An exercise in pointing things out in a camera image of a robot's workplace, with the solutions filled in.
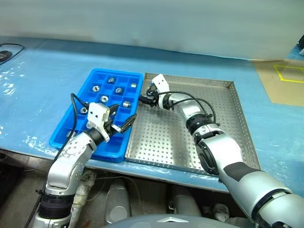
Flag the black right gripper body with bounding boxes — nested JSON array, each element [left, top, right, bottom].
[[145, 83, 160, 107]]

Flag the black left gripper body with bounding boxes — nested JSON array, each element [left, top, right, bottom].
[[102, 108, 123, 135]]

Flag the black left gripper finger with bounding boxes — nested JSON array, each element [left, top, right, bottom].
[[120, 113, 138, 133], [109, 104, 121, 117]]

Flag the blue compartment tray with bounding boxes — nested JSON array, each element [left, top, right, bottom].
[[49, 68, 144, 163]]

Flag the perforated metal tray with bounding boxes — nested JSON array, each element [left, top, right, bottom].
[[125, 72, 261, 176]]

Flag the white wrapped pipe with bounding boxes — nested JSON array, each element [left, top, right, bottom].
[[71, 170, 97, 228]]

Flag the grey rounded cover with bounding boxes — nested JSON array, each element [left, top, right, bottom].
[[104, 179, 131, 224], [170, 187, 202, 217]]

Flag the grey robot torso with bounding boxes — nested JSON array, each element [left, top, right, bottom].
[[102, 215, 257, 228]]

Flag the dark object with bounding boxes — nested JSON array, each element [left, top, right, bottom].
[[296, 35, 304, 56]]

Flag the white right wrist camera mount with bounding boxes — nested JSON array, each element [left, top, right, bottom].
[[151, 74, 171, 108]]

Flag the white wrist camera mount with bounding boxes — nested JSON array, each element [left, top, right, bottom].
[[86, 102, 111, 143], [151, 74, 171, 108]]

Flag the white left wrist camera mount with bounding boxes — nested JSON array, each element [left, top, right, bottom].
[[86, 102, 111, 143]]

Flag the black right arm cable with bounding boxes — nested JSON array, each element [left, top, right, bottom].
[[142, 90, 220, 126]]

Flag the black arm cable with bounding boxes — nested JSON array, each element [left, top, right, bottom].
[[142, 90, 220, 126], [53, 93, 91, 160]]

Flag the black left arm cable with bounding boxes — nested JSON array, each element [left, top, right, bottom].
[[53, 93, 91, 160]]

